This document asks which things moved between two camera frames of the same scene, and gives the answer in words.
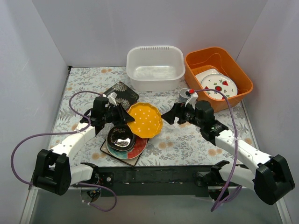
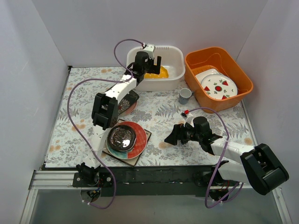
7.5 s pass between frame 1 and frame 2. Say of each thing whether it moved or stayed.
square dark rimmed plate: stayed
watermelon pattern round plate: stayed
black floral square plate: stayed
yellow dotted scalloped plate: moved
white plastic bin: stayed
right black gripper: moved
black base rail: stayed
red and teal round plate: stayed
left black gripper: moved
